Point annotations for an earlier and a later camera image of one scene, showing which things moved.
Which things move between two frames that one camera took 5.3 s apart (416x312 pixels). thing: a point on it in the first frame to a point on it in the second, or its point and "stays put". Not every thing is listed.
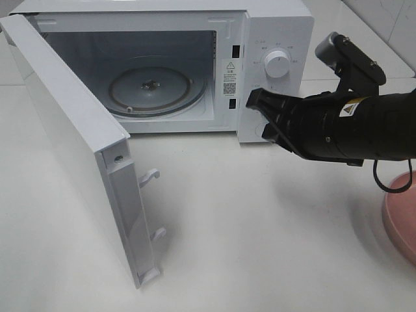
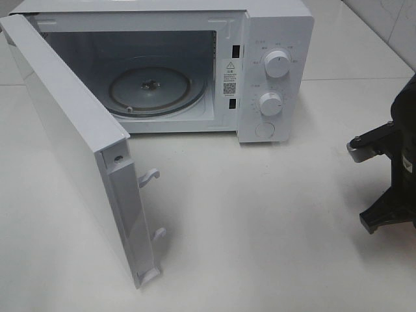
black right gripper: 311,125 to 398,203
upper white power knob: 277,64 stays put
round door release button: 259,129 stays put
